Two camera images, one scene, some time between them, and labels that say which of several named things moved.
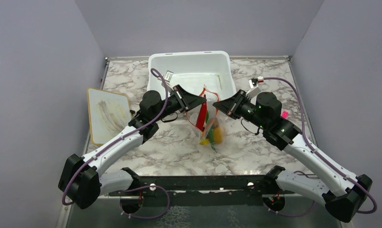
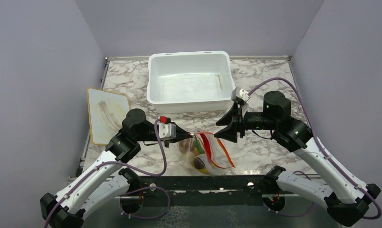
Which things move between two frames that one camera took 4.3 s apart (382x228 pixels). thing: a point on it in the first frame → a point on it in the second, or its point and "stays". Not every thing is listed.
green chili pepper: (210, 131) → (198, 148)
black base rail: (262, 185) stays
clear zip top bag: (209, 121) → (205, 152)
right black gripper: (231, 106) → (230, 133)
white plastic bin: (208, 73) stays
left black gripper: (189, 101) → (181, 134)
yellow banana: (204, 142) → (203, 170)
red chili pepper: (201, 121) → (207, 146)
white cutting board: (109, 113) stays
